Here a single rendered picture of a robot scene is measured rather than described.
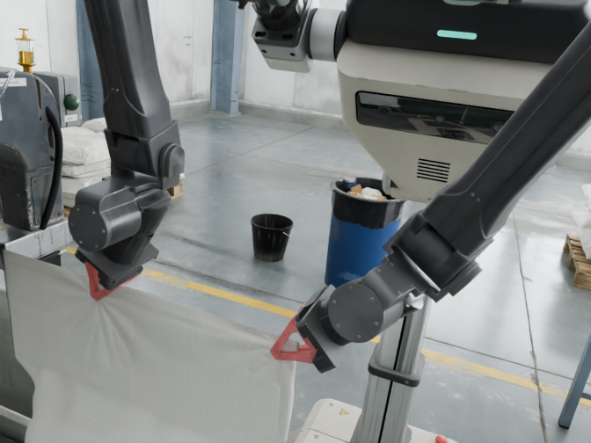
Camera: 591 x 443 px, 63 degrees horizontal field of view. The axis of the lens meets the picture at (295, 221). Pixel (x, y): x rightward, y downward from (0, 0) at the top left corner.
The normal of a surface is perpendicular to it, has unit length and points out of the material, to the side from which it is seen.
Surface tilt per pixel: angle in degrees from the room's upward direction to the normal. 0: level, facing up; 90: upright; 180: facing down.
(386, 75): 40
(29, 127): 90
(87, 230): 89
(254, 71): 90
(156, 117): 93
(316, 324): 46
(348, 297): 78
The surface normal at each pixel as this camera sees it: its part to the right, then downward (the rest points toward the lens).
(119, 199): 0.92, 0.26
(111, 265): 0.53, -0.72
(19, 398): -0.36, 0.29
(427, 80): -0.15, -0.53
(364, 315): -0.51, 0.05
